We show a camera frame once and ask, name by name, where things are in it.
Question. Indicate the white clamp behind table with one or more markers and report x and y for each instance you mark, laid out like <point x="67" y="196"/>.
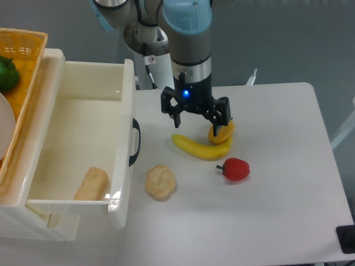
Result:
<point x="252" y="78"/>

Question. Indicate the yellow banana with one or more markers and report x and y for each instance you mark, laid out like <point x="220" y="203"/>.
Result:
<point x="202" y="151"/>

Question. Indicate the red bell pepper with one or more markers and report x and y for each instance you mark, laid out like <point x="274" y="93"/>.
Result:
<point x="234" y="169"/>

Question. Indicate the white top drawer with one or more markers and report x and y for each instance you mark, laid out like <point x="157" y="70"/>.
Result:
<point x="92" y="125"/>

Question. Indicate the white drawer cabinet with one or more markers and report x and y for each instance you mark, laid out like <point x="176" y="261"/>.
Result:
<point x="18" y="219"/>

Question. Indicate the round bread roll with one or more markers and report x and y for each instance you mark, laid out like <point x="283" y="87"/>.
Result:
<point x="160" y="182"/>

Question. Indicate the long bread loaf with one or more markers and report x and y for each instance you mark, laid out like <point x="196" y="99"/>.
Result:
<point x="92" y="186"/>

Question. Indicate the black device at table edge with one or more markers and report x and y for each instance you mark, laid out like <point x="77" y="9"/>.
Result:
<point x="346" y="235"/>

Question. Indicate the green bell pepper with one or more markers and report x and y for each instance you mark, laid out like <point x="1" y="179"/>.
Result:
<point x="10" y="76"/>

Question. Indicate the orange yellow bell pepper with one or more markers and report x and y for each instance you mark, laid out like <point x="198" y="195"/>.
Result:
<point x="223" y="134"/>

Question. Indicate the white round plate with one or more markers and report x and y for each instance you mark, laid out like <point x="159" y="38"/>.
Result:
<point x="7" y="127"/>

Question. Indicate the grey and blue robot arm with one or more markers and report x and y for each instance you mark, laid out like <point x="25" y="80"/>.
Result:
<point x="186" y="24"/>

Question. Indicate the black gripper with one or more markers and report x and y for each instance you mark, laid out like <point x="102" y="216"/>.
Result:
<point x="195" y="98"/>

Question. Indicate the yellow woven basket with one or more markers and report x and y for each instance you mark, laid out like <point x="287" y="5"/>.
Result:
<point x="26" y="48"/>

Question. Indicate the white frame at right edge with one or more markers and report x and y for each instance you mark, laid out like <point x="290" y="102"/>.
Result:
<point x="343" y="131"/>

